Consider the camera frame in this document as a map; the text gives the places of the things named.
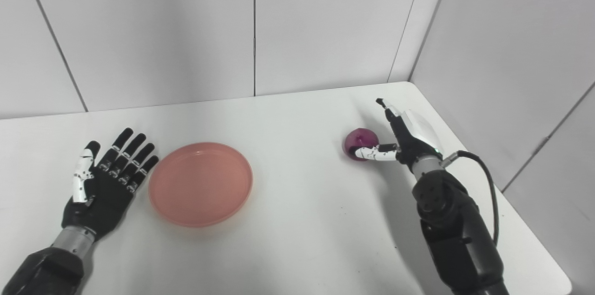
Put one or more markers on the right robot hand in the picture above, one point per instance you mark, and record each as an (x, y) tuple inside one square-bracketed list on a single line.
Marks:
[(409, 139)]

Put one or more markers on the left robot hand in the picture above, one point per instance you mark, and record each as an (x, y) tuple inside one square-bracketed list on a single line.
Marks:
[(104, 188)]

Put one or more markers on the purple red onion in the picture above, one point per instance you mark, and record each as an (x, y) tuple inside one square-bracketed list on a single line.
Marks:
[(360, 139)]

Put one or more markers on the pink round plate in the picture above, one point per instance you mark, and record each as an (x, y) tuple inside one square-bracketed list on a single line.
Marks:
[(201, 184)]

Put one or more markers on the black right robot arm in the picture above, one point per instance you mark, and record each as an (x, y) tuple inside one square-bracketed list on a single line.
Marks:
[(458, 230)]

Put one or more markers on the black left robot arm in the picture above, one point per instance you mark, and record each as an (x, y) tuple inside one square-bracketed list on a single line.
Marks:
[(46, 265)]

